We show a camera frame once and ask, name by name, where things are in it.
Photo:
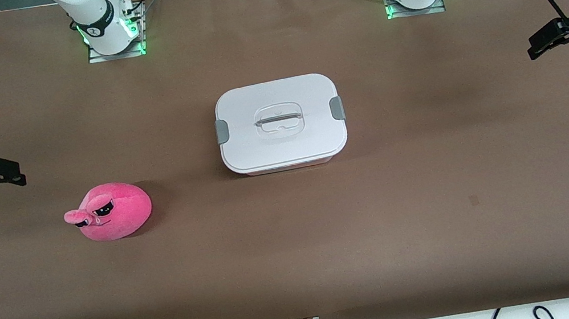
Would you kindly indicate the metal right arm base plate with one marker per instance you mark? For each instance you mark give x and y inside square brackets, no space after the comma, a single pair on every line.
[119,55]

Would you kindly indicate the pink plastic box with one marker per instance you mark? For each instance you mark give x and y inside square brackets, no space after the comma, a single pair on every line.
[286,167]

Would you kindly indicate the white box lid grey latches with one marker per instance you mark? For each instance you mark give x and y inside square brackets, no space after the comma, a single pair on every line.
[260,152]

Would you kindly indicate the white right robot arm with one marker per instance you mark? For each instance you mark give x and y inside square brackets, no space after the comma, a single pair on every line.
[96,17]

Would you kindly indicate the pink plush toy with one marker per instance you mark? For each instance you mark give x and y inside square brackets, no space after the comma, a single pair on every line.
[126,215]

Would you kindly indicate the brown table mat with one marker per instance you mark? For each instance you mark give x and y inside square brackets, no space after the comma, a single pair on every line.
[299,249]

